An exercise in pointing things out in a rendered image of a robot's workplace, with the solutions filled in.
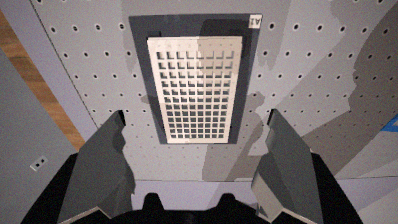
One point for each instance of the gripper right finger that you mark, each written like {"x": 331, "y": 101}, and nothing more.
{"x": 293, "y": 185}

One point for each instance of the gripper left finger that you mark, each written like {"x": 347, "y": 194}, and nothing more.
{"x": 93, "y": 185}

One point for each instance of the white well plate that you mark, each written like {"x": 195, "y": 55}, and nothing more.
{"x": 201, "y": 75}

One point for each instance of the blue rectangular tape outline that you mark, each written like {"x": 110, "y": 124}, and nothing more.
{"x": 389, "y": 126}

